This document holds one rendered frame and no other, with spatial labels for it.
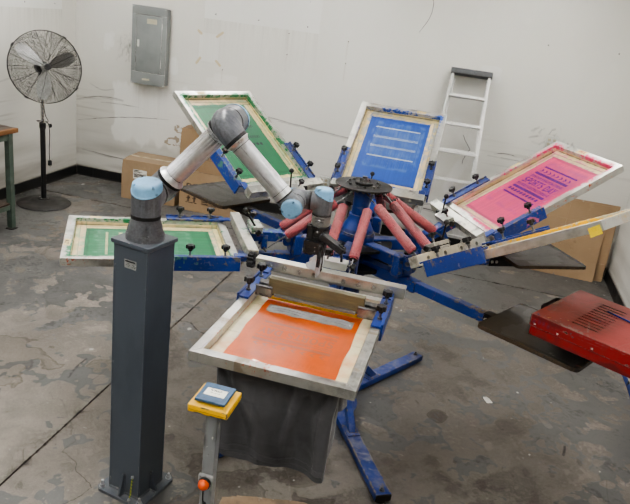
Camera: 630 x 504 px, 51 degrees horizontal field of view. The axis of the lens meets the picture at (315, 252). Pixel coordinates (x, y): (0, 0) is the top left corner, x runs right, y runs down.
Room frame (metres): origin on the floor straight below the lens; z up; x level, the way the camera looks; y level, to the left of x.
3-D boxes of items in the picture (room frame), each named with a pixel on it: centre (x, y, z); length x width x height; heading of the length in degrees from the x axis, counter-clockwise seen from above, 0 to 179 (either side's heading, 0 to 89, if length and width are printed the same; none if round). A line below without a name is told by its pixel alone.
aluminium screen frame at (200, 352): (2.31, 0.01, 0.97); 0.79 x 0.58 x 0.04; 168
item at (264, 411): (2.02, 0.07, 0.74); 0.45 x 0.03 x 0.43; 78
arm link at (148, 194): (2.45, 0.67, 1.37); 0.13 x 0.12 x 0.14; 175
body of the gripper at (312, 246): (2.51, 0.00, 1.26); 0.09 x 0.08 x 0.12; 79
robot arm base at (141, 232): (2.44, 0.67, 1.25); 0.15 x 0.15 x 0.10
